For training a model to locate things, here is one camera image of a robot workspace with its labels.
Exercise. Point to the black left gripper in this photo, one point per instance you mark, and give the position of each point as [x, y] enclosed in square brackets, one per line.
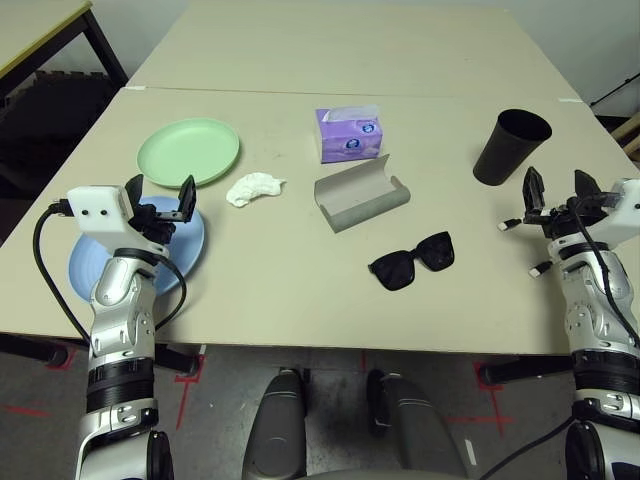
[157, 227]

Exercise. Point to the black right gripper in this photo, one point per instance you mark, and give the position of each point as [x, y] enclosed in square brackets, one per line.
[562, 222]

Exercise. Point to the blue plastic plate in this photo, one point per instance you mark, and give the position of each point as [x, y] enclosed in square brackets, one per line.
[192, 245]

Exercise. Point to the black plastic cup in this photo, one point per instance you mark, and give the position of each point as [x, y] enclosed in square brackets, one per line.
[500, 160]

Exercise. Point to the white tissue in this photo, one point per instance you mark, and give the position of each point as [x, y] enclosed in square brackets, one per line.
[252, 187]

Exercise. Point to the black sunglasses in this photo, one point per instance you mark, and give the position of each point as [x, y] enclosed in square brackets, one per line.
[395, 272]

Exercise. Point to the grey glasses case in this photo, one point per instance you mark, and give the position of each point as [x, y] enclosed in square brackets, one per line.
[360, 205]

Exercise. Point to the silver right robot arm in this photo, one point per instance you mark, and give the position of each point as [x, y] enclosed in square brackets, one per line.
[590, 310]

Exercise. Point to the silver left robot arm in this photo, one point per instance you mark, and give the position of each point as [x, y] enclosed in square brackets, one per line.
[120, 320]

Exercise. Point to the green plastic plate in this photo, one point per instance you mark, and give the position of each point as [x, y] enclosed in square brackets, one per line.
[190, 150]

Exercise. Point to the wooden furniture piece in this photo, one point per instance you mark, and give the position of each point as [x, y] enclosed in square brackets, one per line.
[631, 137]

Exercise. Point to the white tape piece on table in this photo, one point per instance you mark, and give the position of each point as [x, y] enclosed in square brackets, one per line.
[135, 88]
[570, 100]

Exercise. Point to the black table foot bar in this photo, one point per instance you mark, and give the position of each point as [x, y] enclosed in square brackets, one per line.
[30, 347]
[175, 359]
[525, 370]

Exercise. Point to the purple tissue pack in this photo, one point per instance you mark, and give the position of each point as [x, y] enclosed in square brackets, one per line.
[350, 145]

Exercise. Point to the red floor tape cross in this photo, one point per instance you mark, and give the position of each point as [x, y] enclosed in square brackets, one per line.
[497, 417]
[186, 395]

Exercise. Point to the red floor tape strip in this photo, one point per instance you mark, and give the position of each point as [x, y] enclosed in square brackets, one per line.
[25, 411]

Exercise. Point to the grey robot left leg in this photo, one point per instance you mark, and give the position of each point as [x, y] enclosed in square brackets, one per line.
[275, 430]

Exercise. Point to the grey robot leg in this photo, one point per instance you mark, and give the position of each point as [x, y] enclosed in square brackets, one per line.
[275, 430]
[420, 430]

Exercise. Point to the white floor tape strip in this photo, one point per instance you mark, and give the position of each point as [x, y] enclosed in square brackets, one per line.
[470, 451]

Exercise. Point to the grey robot right leg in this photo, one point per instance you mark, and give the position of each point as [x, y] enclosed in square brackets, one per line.
[420, 430]

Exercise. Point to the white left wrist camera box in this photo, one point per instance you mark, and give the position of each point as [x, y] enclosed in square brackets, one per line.
[95, 210]

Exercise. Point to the yellow-edged side table black frame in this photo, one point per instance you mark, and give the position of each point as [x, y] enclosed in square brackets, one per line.
[30, 30]

